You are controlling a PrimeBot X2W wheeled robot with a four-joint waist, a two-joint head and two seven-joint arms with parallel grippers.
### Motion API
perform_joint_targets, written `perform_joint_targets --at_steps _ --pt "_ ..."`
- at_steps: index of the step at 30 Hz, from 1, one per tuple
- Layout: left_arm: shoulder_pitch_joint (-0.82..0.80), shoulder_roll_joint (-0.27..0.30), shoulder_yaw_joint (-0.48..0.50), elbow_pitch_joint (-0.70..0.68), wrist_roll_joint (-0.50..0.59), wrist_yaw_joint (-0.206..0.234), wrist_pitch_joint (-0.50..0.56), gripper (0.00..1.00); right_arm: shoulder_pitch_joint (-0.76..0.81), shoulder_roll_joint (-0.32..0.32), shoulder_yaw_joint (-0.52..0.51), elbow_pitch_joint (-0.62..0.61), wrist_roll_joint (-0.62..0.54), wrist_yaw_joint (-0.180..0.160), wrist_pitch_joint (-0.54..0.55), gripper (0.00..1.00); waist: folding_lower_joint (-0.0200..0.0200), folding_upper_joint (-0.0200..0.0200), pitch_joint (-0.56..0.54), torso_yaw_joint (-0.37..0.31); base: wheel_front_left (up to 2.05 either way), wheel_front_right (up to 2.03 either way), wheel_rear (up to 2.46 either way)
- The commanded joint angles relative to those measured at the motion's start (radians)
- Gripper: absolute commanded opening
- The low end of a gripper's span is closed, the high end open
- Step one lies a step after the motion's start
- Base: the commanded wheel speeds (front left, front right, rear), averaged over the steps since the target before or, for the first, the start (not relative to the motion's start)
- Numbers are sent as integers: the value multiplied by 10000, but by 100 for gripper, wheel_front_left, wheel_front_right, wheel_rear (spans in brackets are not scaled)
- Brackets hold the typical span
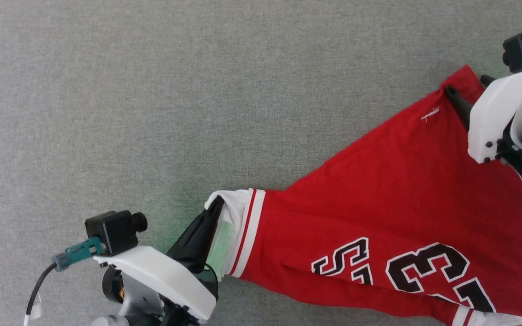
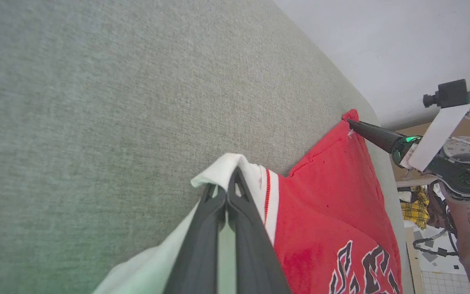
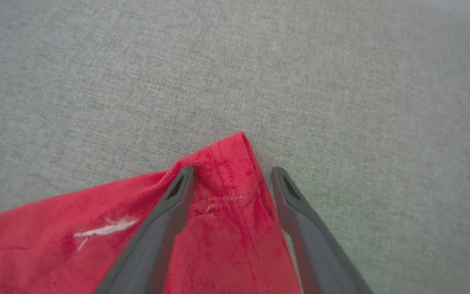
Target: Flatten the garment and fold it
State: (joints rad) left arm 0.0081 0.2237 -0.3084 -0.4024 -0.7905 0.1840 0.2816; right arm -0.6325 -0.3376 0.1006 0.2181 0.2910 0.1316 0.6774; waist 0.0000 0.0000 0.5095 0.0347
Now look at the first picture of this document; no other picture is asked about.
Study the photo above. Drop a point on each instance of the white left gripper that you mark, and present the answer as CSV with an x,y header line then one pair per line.
x,y
161,276

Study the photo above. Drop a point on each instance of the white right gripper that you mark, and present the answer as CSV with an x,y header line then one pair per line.
x,y
492,117

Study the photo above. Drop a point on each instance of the red and white basketball jersey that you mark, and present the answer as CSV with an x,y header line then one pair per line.
x,y
401,190

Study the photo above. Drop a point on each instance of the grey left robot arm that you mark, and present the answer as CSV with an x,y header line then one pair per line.
x,y
138,303

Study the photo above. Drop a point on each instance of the grey fabric sofa cushion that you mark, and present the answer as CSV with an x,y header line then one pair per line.
x,y
152,113

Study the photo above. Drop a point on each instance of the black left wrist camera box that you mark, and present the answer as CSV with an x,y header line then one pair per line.
x,y
116,231

